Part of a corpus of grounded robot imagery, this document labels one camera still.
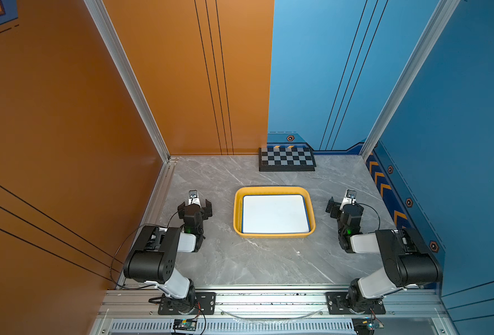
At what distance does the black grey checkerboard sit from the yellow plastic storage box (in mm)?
115

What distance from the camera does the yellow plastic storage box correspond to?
2.85 ft

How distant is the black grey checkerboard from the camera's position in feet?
3.75
